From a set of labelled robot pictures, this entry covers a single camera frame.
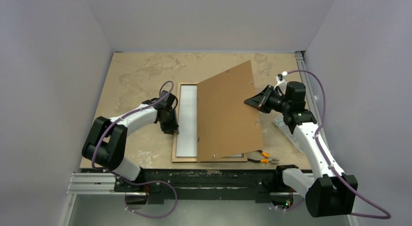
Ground printed photo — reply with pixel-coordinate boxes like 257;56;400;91
175;85;243;158

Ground black wooden picture frame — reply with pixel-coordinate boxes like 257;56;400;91
171;82;248;163

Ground brown cardboard backing board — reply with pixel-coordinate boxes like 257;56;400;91
197;61;264;162

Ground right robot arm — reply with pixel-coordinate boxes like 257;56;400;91
244;81;358;217

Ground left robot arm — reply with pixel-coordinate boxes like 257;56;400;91
82;90;179;191

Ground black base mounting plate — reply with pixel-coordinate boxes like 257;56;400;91
114;169;298;208

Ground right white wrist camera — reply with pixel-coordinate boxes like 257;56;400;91
275;71;288;94

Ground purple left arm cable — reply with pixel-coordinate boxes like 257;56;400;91
91;80;178;219

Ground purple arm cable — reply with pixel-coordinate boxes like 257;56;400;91
91;80;178;219
276;70;392;220

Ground aluminium rail right side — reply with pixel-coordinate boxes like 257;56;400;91
294;52;323;125

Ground aluminium rail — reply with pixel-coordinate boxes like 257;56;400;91
294;52;323;125
67;173;146;196

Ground orange handled pliers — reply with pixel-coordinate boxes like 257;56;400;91
247;150;279;164

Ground aluminium rail front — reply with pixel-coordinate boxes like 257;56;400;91
67;173;146;196

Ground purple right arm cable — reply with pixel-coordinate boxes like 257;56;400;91
276;70;392;220

